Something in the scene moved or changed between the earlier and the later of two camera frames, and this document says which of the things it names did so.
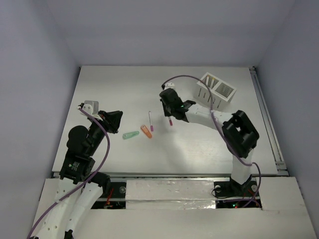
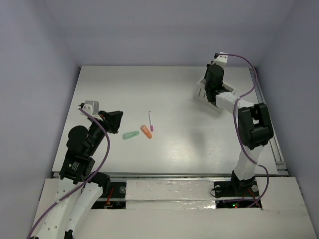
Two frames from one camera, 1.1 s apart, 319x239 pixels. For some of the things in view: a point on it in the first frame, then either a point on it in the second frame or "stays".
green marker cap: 128,135 stays
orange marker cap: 146,131 stays
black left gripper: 106,121 stays
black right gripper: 167,112 to 207,72
